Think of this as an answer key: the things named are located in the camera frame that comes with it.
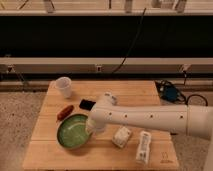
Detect brown sausage toy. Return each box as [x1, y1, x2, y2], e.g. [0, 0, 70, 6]
[57, 105, 74, 121]

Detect black hanging cable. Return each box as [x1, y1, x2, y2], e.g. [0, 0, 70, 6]
[110, 7, 148, 75]

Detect green ceramic bowl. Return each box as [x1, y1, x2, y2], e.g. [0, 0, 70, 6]
[57, 114, 91, 149]

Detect blue power box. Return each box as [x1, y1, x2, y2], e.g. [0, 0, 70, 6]
[159, 82, 185, 102]

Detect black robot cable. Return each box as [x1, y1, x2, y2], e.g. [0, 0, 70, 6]
[185, 93, 209, 107]

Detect white wall outlet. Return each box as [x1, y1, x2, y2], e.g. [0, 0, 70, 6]
[97, 66, 102, 73]

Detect translucent plastic cup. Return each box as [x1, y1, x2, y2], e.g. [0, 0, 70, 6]
[55, 77, 72, 98]

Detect white squeeze tube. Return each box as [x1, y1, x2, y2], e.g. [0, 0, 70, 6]
[136, 131, 152, 164]

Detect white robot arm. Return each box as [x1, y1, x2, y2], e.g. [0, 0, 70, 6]
[86, 92, 213, 171]

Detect black rectangular phone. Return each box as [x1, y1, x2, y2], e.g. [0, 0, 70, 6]
[79, 99, 95, 111]

